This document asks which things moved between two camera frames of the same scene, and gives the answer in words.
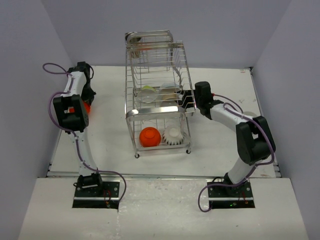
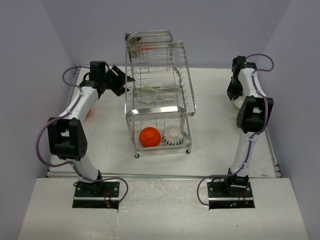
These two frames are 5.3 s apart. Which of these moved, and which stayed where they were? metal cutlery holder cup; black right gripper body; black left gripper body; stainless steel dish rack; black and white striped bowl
Moved: black right gripper body; black left gripper body
Stayed: metal cutlery holder cup; stainless steel dish rack; black and white striped bowl
